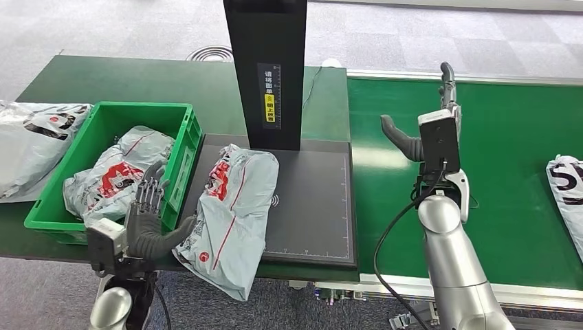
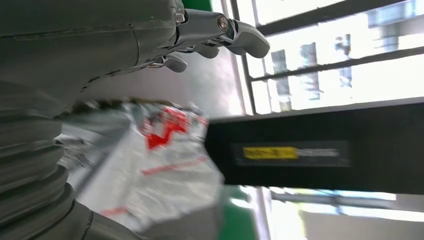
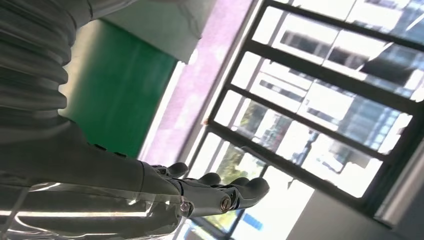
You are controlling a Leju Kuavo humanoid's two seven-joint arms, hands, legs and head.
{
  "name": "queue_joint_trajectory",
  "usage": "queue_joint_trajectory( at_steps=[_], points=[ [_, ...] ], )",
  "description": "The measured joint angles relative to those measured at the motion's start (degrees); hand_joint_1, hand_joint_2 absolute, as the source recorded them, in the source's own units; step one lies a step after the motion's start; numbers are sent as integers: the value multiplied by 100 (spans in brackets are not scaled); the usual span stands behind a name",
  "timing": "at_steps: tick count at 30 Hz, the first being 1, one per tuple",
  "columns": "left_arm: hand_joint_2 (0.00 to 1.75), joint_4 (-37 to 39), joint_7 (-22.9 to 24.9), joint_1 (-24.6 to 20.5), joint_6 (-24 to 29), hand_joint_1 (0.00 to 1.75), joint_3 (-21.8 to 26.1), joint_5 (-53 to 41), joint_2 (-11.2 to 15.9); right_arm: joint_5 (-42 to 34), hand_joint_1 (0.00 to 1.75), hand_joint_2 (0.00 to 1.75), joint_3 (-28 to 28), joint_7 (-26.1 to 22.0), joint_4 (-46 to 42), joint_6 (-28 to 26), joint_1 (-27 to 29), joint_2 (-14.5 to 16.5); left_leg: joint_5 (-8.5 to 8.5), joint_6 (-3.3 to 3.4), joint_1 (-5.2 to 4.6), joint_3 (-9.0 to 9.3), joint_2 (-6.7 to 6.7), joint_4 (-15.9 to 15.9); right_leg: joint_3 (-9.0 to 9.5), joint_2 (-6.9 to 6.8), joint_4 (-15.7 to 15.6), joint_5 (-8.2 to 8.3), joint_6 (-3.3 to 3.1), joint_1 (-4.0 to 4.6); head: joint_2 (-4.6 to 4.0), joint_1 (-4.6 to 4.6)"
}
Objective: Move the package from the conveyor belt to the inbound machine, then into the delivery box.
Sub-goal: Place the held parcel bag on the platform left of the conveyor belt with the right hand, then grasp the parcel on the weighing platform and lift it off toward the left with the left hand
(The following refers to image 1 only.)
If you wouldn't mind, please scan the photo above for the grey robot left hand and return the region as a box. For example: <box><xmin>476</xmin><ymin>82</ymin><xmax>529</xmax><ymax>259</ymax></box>
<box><xmin>125</xmin><ymin>160</ymin><xmax>198</xmax><ymax>261</ymax></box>

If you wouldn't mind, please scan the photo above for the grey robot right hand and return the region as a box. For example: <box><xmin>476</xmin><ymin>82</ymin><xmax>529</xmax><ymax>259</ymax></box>
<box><xmin>380</xmin><ymin>61</ymin><xmax>462</xmax><ymax>164</ymax></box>

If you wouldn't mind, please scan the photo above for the grey package with red print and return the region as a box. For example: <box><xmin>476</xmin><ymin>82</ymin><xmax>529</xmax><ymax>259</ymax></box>
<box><xmin>63</xmin><ymin>125</ymin><xmax>176</xmax><ymax>226</ymax></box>
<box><xmin>172</xmin><ymin>144</ymin><xmax>280</xmax><ymax>303</ymax></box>

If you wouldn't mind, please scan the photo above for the green conveyor belt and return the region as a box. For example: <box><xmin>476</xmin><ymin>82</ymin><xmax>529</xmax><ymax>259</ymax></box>
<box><xmin>314</xmin><ymin>68</ymin><xmax>583</xmax><ymax>329</ymax></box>

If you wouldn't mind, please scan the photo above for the black inbound scanner machine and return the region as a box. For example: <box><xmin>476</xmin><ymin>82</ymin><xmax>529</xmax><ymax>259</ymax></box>
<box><xmin>175</xmin><ymin>0</ymin><xmax>358</xmax><ymax>270</ymax></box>

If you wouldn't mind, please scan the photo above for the white package with black print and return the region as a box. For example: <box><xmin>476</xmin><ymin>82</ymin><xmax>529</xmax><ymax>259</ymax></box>
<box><xmin>0</xmin><ymin>100</ymin><xmax>92</xmax><ymax>204</ymax></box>

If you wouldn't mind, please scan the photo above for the white package with black letters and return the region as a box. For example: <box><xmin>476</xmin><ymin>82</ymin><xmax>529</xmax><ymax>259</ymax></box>
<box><xmin>545</xmin><ymin>155</ymin><xmax>583</xmax><ymax>265</ymax></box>

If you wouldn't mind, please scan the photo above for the green plastic crate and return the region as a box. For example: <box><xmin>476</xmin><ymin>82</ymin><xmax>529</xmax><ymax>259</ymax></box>
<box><xmin>23</xmin><ymin>100</ymin><xmax>204</xmax><ymax>245</ymax></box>

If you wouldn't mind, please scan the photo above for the black and yellow label sticker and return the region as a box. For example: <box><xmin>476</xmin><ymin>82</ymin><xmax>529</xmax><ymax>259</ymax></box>
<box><xmin>257</xmin><ymin>63</ymin><xmax>283</xmax><ymax>131</ymax></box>

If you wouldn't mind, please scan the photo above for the round metal floor vent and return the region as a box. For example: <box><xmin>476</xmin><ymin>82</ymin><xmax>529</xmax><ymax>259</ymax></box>
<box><xmin>186</xmin><ymin>45</ymin><xmax>234</xmax><ymax>63</ymax></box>

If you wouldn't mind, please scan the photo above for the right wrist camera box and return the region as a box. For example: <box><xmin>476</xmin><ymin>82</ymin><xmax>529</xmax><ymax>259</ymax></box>
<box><xmin>418</xmin><ymin>108</ymin><xmax>462</xmax><ymax>174</ymax></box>

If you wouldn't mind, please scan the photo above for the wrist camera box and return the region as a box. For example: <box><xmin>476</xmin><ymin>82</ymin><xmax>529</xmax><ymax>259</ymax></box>
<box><xmin>86</xmin><ymin>218</ymin><xmax>127</xmax><ymax>276</ymax></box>
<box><xmin>418</xmin><ymin>108</ymin><xmax>462</xmax><ymax>174</ymax></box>

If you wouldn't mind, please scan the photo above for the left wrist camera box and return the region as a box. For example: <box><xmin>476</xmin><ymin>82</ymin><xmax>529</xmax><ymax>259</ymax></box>
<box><xmin>86</xmin><ymin>218</ymin><xmax>127</xmax><ymax>276</ymax></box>

